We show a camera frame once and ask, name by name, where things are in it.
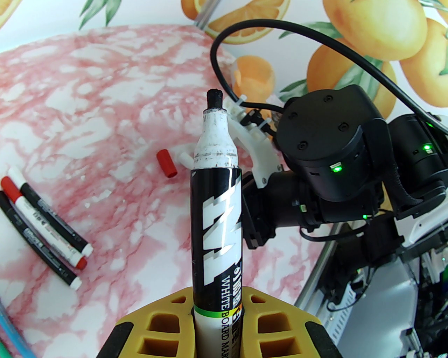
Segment grey metal panel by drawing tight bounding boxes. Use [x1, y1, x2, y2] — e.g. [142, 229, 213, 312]
[371, 259, 420, 358]

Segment thin marker black cap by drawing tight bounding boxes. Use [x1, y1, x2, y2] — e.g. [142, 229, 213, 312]
[0, 192, 83, 291]

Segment thin marker red ends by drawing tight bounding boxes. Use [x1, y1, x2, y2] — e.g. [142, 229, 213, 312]
[1, 176, 88, 270]

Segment blue highlighter pen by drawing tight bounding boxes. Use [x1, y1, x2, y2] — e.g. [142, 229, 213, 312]
[0, 301, 23, 358]

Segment red pen cap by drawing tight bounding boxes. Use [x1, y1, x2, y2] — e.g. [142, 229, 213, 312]
[156, 149, 178, 179]

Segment black whiteboard marker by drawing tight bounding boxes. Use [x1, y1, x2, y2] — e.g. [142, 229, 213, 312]
[190, 89, 244, 358]

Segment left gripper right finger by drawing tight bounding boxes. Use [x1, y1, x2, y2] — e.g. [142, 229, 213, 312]
[241, 286, 342, 358]

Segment thin marker white ends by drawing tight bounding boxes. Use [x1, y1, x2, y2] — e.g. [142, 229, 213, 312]
[8, 166, 94, 256]

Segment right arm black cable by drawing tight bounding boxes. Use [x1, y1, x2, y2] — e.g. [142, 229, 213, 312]
[211, 20, 448, 135]

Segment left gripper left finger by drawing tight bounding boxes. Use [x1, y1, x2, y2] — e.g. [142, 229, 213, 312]
[100, 287, 196, 358]

